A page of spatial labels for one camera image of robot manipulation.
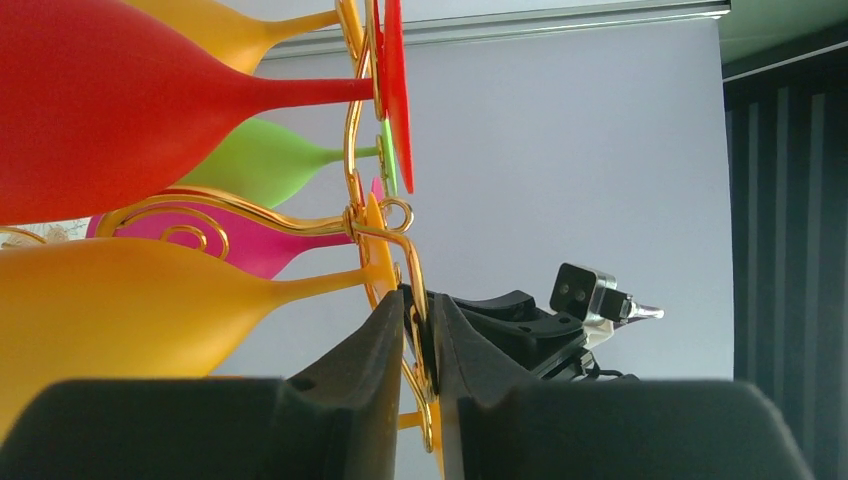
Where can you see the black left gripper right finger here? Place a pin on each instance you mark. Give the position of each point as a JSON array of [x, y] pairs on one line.
[[498, 421]]

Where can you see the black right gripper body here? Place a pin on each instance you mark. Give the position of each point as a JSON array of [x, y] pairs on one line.
[[551, 346]]

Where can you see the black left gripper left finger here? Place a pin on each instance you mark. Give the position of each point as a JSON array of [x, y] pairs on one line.
[[336, 419]]

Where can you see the yellow wine glass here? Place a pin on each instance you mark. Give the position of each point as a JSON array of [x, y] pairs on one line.
[[137, 308], [415, 419], [240, 41]]

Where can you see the yellow wine glass front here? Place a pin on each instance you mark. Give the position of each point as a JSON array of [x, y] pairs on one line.
[[415, 419]]

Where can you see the pink wine glass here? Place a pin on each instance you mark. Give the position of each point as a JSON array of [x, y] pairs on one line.
[[252, 238]]

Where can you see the green wine glass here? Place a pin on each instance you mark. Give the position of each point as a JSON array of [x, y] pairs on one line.
[[263, 162]]

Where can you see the red wine glass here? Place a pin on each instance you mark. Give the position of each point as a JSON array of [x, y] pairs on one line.
[[103, 105]]

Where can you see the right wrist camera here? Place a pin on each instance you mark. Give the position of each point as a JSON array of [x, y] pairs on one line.
[[593, 298]]

